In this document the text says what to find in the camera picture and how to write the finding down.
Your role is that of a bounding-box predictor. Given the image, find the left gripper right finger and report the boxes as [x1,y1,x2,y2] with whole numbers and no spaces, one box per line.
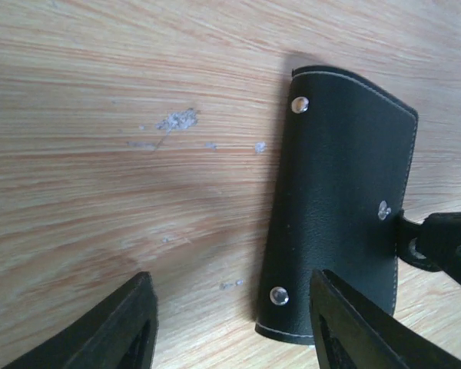
[310,270,461,368]

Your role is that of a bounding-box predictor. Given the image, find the black leather card holder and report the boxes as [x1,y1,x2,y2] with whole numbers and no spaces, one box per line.
[255,65,419,346]

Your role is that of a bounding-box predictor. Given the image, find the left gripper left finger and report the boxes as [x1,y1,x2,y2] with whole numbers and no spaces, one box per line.
[6,271,158,368]

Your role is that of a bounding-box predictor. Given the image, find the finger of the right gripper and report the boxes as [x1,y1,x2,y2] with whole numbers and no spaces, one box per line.
[418,212,461,286]

